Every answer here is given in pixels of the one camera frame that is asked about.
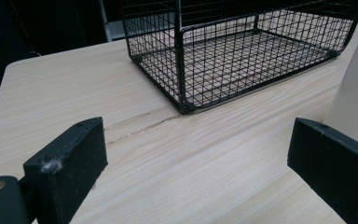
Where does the black wire mesh basket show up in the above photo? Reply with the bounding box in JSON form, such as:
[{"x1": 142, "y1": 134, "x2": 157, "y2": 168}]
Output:
[{"x1": 120, "y1": 0, "x2": 358, "y2": 115}]

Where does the grey metal stand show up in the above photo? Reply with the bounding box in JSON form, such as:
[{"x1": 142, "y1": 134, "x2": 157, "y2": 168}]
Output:
[{"x1": 98, "y1": 0, "x2": 129, "y2": 43}]

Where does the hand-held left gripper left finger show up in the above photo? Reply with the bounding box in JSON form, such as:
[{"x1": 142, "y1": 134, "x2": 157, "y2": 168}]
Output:
[{"x1": 22, "y1": 117, "x2": 109, "y2": 224}]

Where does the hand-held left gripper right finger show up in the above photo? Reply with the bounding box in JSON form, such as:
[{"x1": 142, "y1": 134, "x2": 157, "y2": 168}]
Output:
[{"x1": 286, "y1": 117, "x2": 358, "y2": 224}]

